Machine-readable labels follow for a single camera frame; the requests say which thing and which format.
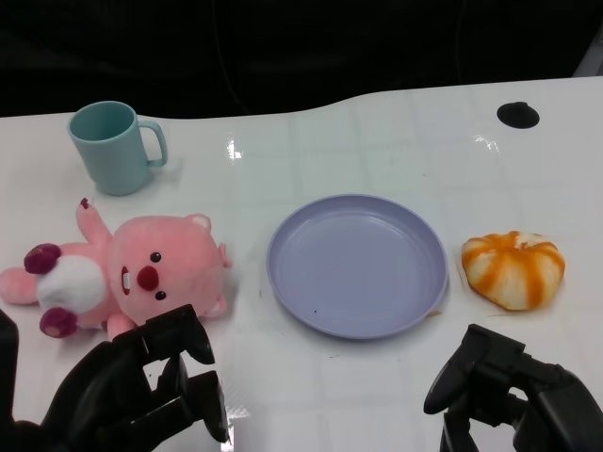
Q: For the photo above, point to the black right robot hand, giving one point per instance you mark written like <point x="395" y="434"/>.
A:
<point x="513" y="391"/>

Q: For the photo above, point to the teal plastic mug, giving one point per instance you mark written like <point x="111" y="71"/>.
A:
<point x="113" y="148"/>

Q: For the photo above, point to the lavender plastic plate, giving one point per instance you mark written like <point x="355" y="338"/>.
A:
<point x="357" y="266"/>

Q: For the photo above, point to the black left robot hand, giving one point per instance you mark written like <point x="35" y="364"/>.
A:
<point x="113" y="391"/>

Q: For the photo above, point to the orange striped bun toy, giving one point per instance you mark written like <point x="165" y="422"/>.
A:
<point x="513" y="269"/>

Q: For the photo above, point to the black round table grommet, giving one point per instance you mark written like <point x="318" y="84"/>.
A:
<point x="518" y="114"/>

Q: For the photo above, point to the pink plush doll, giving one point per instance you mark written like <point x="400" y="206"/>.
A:
<point x="136" y="268"/>

